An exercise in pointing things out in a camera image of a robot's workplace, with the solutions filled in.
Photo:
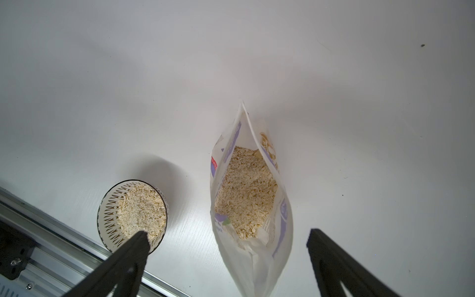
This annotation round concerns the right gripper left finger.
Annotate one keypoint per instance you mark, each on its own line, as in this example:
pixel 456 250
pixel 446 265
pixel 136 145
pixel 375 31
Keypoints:
pixel 121 273

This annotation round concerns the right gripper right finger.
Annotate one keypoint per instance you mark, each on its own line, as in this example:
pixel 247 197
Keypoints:
pixel 335 270

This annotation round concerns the patterned white breakfast bowl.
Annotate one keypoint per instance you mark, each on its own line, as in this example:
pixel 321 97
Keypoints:
pixel 107 217

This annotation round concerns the white oats bag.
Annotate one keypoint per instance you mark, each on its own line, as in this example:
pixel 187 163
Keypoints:
pixel 250 209

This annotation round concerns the oats in bowl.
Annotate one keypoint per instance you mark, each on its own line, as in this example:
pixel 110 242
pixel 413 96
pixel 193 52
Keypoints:
pixel 142 209

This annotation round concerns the aluminium mounting rail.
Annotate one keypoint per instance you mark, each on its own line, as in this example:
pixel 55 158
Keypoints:
pixel 62 258

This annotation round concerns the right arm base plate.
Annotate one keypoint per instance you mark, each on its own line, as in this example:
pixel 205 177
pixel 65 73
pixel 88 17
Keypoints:
pixel 16 251

